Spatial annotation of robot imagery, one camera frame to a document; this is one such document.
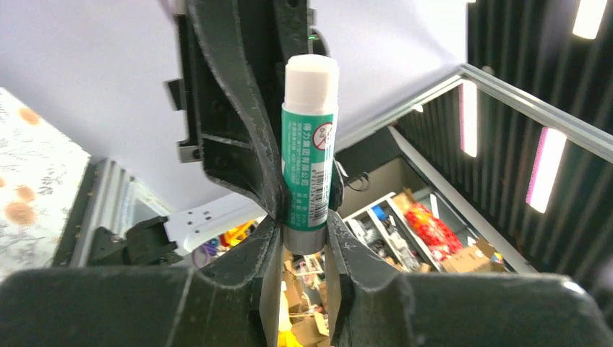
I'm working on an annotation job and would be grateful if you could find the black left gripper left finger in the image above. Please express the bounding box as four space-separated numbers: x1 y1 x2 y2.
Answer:
1 218 282 346

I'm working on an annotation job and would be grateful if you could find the floral patterned table mat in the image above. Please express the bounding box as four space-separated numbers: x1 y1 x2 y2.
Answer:
1 89 90 278

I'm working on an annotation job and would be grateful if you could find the aluminium frame post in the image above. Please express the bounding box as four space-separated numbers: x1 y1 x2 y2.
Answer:
336 64 612 163

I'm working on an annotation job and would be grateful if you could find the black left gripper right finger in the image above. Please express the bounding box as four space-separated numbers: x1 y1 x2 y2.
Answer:
325 211 612 346

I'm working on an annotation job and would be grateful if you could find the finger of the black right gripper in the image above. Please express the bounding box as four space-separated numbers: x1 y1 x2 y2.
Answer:
168 1 288 220
239 1 330 148

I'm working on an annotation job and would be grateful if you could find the cluttered storage shelf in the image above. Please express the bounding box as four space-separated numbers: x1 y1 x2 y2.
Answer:
191 184 509 347

